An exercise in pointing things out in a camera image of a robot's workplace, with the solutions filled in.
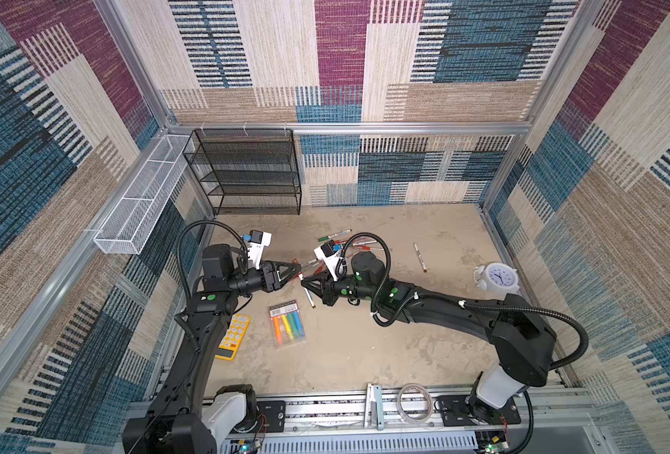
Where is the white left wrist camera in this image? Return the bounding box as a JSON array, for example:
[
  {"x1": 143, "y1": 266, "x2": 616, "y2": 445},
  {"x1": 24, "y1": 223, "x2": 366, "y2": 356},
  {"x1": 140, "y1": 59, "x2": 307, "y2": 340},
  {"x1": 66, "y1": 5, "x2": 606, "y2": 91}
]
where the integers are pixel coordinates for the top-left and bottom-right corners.
[{"x1": 242, "y1": 230, "x2": 272, "y2": 270}]

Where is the yellow calculator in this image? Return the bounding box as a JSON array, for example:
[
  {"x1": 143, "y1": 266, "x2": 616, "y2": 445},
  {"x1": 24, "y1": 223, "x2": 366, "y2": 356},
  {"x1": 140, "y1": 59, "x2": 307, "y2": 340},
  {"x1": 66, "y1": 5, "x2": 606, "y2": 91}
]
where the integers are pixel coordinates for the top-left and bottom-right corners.
[{"x1": 215, "y1": 314, "x2": 251, "y2": 361}]

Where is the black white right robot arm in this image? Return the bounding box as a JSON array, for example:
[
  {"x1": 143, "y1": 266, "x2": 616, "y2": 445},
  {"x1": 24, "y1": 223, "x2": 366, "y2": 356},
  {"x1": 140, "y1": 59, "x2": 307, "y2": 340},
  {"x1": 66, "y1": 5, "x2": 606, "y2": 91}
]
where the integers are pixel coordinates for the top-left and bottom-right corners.
[{"x1": 302, "y1": 234, "x2": 589, "y2": 425}]

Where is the green marker top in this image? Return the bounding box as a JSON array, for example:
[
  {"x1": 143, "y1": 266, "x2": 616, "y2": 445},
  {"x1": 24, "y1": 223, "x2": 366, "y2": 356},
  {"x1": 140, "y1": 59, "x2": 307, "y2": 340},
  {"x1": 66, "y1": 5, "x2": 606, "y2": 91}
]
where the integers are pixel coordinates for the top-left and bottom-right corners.
[{"x1": 318, "y1": 229, "x2": 352, "y2": 242}]

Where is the white wire mesh basket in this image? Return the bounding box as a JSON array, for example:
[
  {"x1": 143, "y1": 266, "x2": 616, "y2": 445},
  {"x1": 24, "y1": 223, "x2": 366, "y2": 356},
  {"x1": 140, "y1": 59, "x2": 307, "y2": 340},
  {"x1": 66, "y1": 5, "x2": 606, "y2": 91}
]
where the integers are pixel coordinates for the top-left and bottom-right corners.
[{"x1": 94, "y1": 134, "x2": 188, "y2": 255}]

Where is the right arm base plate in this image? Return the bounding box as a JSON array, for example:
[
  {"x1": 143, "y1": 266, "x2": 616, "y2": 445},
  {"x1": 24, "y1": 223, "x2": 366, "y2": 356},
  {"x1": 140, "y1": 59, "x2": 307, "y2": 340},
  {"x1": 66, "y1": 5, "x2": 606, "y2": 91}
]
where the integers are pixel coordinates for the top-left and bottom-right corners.
[{"x1": 433, "y1": 395, "x2": 522, "y2": 427}]

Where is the metal bracket on rail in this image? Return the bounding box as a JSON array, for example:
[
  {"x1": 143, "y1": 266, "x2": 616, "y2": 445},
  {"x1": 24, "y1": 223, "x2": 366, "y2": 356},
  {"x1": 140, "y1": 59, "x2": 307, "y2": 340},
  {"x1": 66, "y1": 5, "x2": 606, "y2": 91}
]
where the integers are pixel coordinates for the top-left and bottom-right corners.
[{"x1": 363, "y1": 383, "x2": 385, "y2": 431}]

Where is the highlighter pack in clear case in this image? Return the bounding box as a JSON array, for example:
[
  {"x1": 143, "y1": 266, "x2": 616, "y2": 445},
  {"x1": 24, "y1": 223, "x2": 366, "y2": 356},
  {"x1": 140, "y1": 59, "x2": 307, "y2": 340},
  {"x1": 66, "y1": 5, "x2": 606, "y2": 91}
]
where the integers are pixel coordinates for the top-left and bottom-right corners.
[{"x1": 268, "y1": 300, "x2": 306, "y2": 348}]

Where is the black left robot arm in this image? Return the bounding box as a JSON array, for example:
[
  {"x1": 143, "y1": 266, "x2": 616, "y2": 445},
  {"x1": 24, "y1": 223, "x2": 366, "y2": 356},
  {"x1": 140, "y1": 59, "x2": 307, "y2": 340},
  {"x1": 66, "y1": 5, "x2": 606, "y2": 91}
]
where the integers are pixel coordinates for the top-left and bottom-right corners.
[{"x1": 122, "y1": 230, "x2": 301, "y2": 453}]

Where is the coiled clear cable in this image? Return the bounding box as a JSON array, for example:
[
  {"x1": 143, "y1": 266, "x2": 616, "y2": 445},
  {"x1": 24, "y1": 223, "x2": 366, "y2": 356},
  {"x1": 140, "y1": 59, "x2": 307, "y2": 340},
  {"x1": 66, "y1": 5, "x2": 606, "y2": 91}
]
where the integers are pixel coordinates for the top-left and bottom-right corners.
[{"x1": 395, "y1": 383, "x2": 435, "y2": 424}]

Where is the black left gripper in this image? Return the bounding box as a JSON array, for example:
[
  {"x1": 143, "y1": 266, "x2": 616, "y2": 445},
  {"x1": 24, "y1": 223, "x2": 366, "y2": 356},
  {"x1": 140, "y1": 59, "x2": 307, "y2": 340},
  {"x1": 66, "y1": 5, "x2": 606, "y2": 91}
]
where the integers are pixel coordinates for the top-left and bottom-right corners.
[{"x1": 226, "y1": 260, "x2": 299, "y2": 298}]

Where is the black wire mesh shelf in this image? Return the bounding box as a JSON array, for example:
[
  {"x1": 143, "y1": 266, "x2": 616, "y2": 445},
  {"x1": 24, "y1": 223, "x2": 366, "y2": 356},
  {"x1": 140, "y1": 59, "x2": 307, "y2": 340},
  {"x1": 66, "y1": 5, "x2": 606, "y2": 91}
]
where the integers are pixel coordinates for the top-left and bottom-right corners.
[{"x1": 183, "y1": 129, "x2": 303, "y2": 216}]

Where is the brown capped white marker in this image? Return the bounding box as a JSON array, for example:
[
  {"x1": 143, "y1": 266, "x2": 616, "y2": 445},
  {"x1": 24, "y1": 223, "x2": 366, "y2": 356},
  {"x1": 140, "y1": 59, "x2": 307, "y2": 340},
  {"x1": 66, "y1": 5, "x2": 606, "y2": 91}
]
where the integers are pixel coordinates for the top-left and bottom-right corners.
[{"x1": 414, "y1": 242, "x2": 429, "y2": 274}]

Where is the white alarm clock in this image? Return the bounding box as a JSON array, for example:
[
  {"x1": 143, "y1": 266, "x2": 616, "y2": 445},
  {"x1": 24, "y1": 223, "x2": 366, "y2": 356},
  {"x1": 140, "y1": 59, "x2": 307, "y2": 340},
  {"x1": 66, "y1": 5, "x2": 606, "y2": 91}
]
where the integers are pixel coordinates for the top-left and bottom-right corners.
[{"x1": 473, "y1": 262, "x2": 520, "y2": 294}]

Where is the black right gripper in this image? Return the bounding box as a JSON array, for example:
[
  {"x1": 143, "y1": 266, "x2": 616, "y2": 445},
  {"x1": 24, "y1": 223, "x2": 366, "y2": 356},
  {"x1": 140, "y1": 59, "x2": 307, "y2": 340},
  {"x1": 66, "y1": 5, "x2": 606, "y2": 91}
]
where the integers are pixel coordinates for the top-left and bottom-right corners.
[{"x1": 301, "y1": 267, "x2": 376, "y2": 306}]

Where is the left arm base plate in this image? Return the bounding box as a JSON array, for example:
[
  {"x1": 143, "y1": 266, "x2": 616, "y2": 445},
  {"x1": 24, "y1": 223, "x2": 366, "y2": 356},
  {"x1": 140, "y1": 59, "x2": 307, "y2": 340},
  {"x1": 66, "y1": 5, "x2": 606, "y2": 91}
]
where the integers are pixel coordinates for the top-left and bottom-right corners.
[{"x1": 250, "y1": 400, "x2": 287, "y2": 435}]

